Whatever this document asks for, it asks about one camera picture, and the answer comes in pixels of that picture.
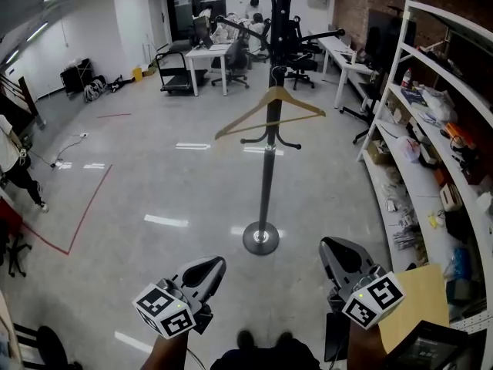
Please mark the black flat panel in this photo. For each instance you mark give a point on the black flat panel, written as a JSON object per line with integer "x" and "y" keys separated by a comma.
{"x": 337, "y": 337}

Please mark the red cap bottle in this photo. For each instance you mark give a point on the red cap bottle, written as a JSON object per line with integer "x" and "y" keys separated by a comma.
{"x": 406, "y": 79}

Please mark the dark blue book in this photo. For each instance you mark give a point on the dark blue book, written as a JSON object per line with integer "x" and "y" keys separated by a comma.
{"x": 414, "y": 96}

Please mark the black swivel chair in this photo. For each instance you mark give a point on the black swivel chair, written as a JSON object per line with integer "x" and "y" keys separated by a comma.
{"x": 17, "y": 253}

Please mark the black coat rack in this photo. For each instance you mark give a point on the black coat rack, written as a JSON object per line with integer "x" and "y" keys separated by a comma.
{"x": 265, "y": 191}

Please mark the black shelf box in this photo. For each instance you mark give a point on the black shelf box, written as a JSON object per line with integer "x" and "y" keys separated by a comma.
{"x": 462, "y": 290}

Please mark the person's right black shoe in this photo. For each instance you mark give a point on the person's right black shoe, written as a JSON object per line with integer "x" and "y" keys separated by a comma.
{"x": 286, "y": 339}

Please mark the short red floor tape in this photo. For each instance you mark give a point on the short red floor tape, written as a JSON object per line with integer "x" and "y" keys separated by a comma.
{"x": 114, "y": 115}

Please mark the cardboard box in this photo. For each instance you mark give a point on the cardboard box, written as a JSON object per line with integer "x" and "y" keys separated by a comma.
{"x": 379, "y": 152}

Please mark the long red floor tape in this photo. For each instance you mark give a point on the long red floor tape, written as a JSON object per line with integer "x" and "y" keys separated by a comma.
{"x": 90, "y": 208}

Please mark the black laptop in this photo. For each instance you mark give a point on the black laptop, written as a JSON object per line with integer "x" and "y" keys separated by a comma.
{"x": 206, "y": 41}

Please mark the dark glass door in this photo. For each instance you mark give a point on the dark glass door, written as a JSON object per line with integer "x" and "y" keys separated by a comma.
{"x": 183, "y": 10}

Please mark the white shelving unit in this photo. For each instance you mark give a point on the white shelving unit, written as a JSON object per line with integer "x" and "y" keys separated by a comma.
{"x": 418, "y": 185}

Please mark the white red-print plastic bag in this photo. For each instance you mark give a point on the white red-print plastic bag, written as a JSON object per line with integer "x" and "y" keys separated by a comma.
{"x": 408, "y": 149}

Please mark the black storage cart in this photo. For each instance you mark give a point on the black storage cart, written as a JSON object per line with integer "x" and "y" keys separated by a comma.
{"x": 75, "y": 77}

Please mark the long white desk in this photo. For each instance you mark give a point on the long white desk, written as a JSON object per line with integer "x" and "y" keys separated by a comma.
{"x": 343, "y": 54}

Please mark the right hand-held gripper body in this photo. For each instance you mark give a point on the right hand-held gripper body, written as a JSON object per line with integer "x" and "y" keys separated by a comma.
{"x": 373, "y": 299}

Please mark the yellow box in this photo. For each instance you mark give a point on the yellow box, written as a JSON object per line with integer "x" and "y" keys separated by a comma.
{"x": 138, "y": 73}

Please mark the small yellow item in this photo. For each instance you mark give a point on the small yellow item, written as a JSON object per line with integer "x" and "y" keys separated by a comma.
{"x": 432, "y": 221}

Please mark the small beige box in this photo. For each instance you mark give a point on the small beige box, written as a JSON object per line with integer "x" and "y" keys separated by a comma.
{"x": 450, "y": 197}

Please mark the round wooden table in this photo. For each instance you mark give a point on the round wooden table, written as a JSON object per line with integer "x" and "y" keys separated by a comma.
{"x": 5, "y": 334}

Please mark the person's left black shoe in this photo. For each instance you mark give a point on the person's left black shoe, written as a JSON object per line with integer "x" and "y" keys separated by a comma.
{"x": 245, "y": 339}

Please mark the black display device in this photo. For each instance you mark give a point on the black display device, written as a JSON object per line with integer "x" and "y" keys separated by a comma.
{"x": 427, "y": 347}

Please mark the wooden hanger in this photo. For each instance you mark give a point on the wooden hanger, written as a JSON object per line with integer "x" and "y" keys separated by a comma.
{"x": 276, "y": 89}

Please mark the white cloth pile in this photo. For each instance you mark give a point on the white cloth pile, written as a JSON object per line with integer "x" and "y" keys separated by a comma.
{"x": 231, "y": 29}

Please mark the person's right forearm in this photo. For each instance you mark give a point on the person's right forearm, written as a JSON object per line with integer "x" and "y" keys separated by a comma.
{"x": 366, "y": 349}

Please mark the orange box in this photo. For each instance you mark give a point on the orange box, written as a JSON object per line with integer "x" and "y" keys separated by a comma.
{"x": 458, "y": 133}

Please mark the clear plastic bag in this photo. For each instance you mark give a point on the clear plastic bag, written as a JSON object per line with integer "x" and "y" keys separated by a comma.
{"x": 441, "y": 104}

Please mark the light wooden board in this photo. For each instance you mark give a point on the light wooden board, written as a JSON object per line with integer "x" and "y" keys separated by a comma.
{"x": 420, "y": 303}

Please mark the black round stool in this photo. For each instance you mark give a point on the black round stool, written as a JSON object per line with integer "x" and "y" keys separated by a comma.
{"x": 50, "y": 347}

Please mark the red panel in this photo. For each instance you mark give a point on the red panel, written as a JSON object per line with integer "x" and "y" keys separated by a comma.
{"x": 9, "y": 216}

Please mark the person's black clothing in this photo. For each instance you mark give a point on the person's black clothing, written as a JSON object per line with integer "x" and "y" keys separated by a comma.
{"x": 265, "y": 360}

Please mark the black pouch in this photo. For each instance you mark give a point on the black pouch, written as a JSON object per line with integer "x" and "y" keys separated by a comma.
{"x": 458, "y": 226}

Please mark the person's left forearm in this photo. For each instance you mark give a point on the person's left forearm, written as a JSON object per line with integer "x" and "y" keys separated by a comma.
{"x": 165, "y": 355}

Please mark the person's black shoe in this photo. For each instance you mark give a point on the person's black shoe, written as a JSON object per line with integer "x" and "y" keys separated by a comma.
{"x": 286, "y": 339}
{"x": 245, "y": 339}

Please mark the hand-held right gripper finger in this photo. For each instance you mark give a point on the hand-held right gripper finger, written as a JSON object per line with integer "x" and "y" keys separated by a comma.
{"x": 335, "y": 266}
{"x": 335, "y": 295}

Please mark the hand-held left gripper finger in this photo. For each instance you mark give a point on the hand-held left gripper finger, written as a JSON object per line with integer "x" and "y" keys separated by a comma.
{"x": 212, "y": 287}
{"x": 213, "y": 262}

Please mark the blue plastic bag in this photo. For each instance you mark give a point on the blue plastic bag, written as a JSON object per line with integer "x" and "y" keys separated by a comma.
{"x": 461, "y": 264}

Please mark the black monitor on stand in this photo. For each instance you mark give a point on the black monitor on stand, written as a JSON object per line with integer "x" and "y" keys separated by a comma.
{"x": 385, "y": 37}

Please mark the black headrest office chair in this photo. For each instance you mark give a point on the black headrest office chair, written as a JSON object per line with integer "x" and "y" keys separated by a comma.
{"x": 304, "y": 62}

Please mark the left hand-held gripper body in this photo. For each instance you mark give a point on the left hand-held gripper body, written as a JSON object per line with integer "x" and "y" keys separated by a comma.
{"x": 161, "y": 308}

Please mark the dark wooden frame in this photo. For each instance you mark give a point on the dark wooden frame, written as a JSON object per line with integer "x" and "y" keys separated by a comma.
{"x": 19, "y": 98}

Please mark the small white desk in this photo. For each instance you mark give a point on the small white desk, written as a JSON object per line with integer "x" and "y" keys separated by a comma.
{"x": 208, "y": 52}

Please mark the white box device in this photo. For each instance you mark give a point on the white box device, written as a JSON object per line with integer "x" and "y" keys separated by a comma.
{"x": 428, "y": 154}

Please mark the black platform trolley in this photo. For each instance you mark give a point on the black platform trolley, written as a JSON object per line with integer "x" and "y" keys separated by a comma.
{"x": 177, "y": 83}

